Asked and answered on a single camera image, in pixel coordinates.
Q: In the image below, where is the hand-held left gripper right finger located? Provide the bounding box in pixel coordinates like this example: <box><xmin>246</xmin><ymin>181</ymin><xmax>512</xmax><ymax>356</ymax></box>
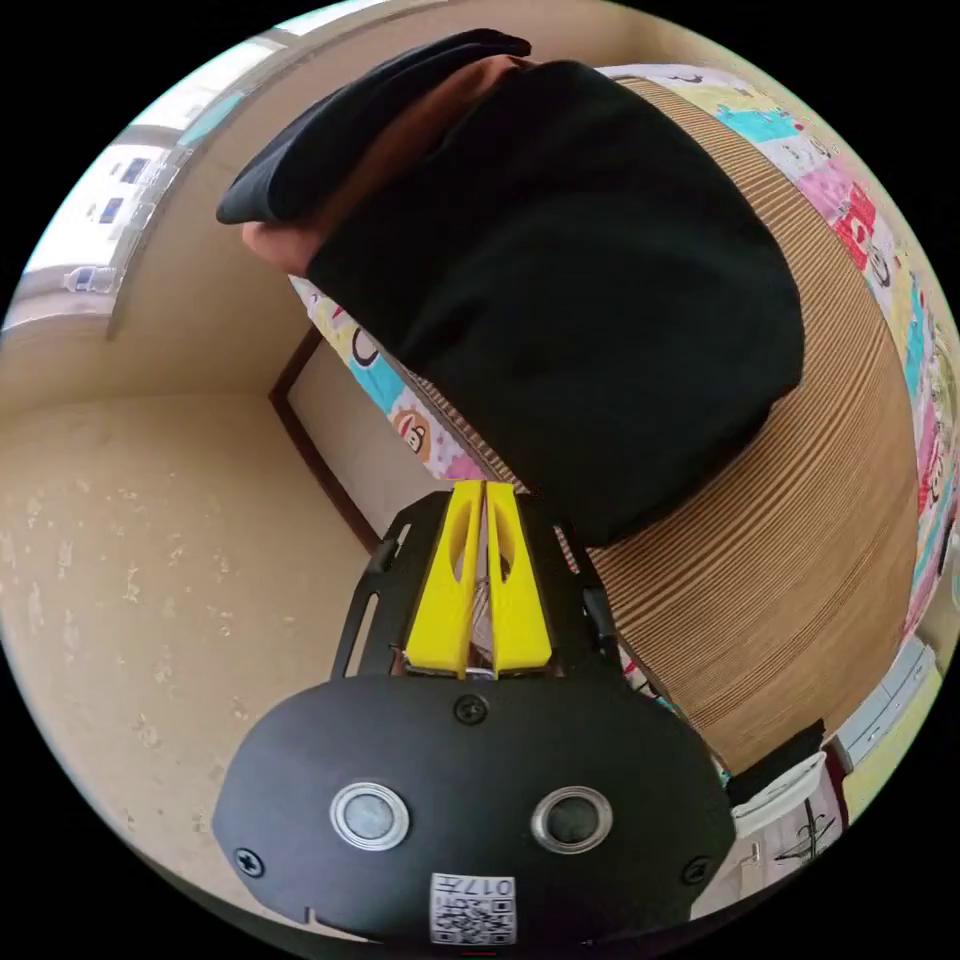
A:
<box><xmin>486</xmin><ymin>481</ymin><xmax>555</xmax><ymax>679</ymax></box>

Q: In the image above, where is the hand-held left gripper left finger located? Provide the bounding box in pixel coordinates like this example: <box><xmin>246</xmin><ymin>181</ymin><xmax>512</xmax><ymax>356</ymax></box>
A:
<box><xmin>405</xmin><ymin>480</ymin><xmax>484</xmax><ymax>681</ymax></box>

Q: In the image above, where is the corrugated cardboard board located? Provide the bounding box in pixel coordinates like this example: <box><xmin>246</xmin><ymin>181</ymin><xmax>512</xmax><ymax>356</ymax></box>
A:
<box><xmin>397</xmin><ymin>74</ymin><xmax>923</xmax><ymax>778</ymax></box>

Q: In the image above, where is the pile of clothes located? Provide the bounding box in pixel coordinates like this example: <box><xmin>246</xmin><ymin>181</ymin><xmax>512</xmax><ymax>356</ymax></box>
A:
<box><xmin>215</xmin><ymin>28</ymin><xmax>808</xmax><ymax>550</ymax></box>

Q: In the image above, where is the grey drawer cabinet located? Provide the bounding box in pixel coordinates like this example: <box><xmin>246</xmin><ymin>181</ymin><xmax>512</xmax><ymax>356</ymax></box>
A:
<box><xmin>823</xmin><ymin>637</ymin><xmax>946</xmax><ymax>775</ymax></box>

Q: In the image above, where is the window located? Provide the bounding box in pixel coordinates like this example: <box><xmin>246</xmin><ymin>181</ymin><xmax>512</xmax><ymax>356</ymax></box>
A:
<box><xmin>22</xmin><ymin>16</ymin><xmax>331</xmax><ymax>301</ymax></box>

